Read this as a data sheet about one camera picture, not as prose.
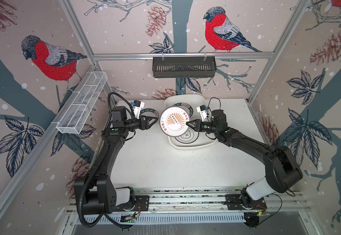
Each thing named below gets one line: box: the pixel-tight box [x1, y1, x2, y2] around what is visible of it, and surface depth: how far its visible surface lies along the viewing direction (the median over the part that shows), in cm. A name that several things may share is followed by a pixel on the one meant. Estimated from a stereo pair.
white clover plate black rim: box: [174, 126, 200, 144], surface depth 99 cm
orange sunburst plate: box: [159, 106, 190, 137], surface depth 83 cm
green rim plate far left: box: [140, 108, 160, 119], surface depth 116 cm
